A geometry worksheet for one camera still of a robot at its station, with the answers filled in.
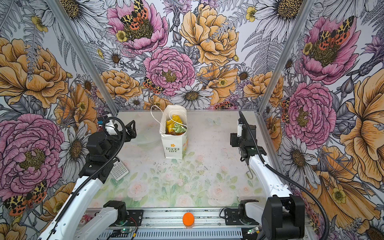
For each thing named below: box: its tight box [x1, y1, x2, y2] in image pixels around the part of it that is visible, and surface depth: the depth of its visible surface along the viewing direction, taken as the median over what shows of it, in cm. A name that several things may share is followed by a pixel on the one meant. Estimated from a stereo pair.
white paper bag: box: [159, 104, 189, 160], surface depth 87 cm
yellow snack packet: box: [166, 114, 183, 133], surface depth 89 cm
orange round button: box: [182, 212, 195, 227], surface depth 68 cm
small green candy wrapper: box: [172, 123, 187, 134], surface depth 87 cm
